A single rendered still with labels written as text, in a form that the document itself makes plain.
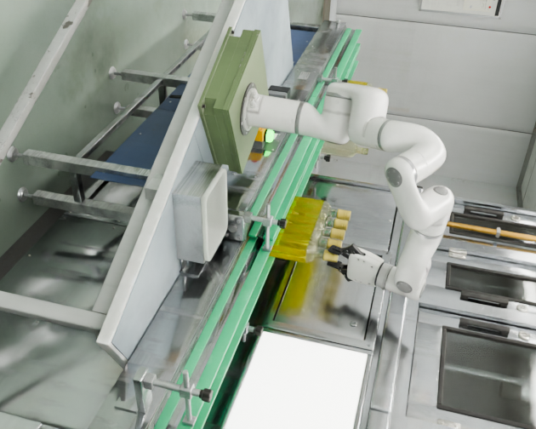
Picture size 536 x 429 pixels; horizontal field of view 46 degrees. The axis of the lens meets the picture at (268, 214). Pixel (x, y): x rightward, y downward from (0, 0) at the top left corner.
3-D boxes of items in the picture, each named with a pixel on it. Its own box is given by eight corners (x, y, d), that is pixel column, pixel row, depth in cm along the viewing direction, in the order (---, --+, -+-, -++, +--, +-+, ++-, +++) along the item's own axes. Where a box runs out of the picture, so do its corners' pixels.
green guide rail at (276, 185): (248, 217, 188) (273, 221, 187) (248, 214, 188) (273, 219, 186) (346, 29, 326) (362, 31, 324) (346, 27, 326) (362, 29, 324)
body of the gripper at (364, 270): (386, 281, 193) (353, 268, 198) (390, 255, 187) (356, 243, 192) (376, 294, 188) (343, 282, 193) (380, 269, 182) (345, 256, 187)
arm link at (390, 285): (424, 271, 173) (436, 250, 179) (388, 258, 177) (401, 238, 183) (417, 307, 183) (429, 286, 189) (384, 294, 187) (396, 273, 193)
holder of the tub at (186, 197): (178, 273, 177) (204, 278, 175) (172, 192, 161) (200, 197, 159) (200, 237, 191) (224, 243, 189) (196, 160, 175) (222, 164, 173)
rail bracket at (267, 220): (243, 248, 190) (283, 255, 187) (243, 203, 180) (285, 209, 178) (246, 242, 192) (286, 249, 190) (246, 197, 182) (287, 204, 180)
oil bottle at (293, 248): (248, 253, 199) (314, 265, 195) (248, 239, 196) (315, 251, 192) (253, 242, 204) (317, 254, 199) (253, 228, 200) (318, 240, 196)
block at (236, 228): (221, 239, 190) (243, 243, 189) (220, 214, 185) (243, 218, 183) (225, 232, 193) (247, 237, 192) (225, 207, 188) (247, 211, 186)
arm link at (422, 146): (369, 129, 159) (414, 139, 148) (404, 111, 166) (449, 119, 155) (374, 178, 165) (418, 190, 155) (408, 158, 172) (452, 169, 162)
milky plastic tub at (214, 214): (179, 260, 174) (208, 265, 172) (173, 192, 161) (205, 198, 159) (201, 224, 187) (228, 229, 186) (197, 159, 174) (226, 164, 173)
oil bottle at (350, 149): (306, 151, 274) (366, 161, 269) (307, 141, 270) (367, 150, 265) (310, 144, 278) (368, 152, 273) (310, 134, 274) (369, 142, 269)
